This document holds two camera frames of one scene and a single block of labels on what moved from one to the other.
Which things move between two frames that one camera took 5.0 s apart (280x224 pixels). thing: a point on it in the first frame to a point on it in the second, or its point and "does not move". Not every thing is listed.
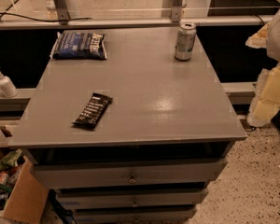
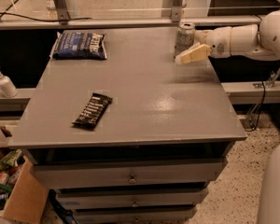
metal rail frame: x=63 y=21 does not move
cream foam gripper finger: x=259 y=40 to x=201 y=35
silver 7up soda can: x=186 y=41 does not move
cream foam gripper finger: x=272 y=91 to x=197 y=53
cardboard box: x=26 y=202 does not move
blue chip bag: x=78 y=46 does not move
